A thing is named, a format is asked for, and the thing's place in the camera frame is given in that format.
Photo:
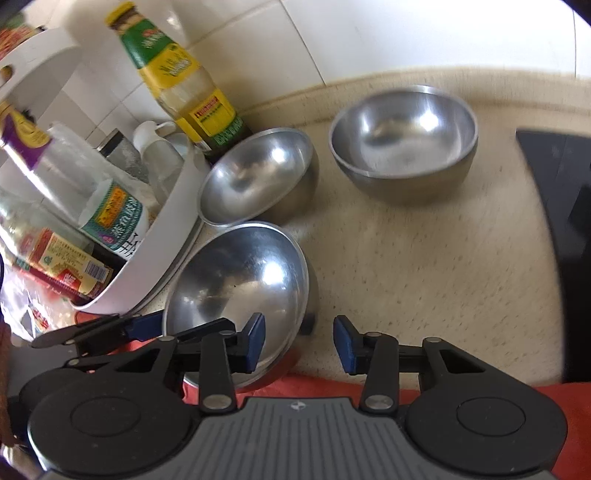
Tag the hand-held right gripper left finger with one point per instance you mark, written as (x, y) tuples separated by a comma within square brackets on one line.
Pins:
[(254, 342)]

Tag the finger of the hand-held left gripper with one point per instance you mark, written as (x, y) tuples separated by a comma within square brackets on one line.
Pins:
[(203, 326), (143, 325)]

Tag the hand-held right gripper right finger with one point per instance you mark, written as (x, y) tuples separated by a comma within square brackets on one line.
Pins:
[(344, 344)]

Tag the stainless steel bowl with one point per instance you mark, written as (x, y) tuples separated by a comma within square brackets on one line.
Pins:
[(240, 286), (258, 175), (401, 134)]

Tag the red cloth apron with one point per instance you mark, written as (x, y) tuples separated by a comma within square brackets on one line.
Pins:
[(323, 387)]

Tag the white two-tier condiment rack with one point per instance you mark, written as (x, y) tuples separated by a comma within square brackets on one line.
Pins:
[(152, 258)]

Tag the clear plastic bag red print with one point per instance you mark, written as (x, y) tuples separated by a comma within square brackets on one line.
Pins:
[(23, 304)]

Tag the yellow-cap vinegar bottle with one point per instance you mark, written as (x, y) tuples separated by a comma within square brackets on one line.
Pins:
[(60, 258)]

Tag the clear bottle white cap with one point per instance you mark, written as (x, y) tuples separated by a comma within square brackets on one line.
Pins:
[(159, 161)]

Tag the glass shaker dark lid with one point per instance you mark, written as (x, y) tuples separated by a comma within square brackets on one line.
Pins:
[(122, 154)]

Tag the purple-label clear sauce bottle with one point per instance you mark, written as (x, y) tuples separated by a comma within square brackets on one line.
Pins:
[(69, 161)]

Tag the green-label yellow sauce bottle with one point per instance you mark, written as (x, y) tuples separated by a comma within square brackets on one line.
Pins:
[(184, 87)]

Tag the black glass gas stove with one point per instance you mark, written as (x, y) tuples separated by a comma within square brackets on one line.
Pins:
[(568, 221)]

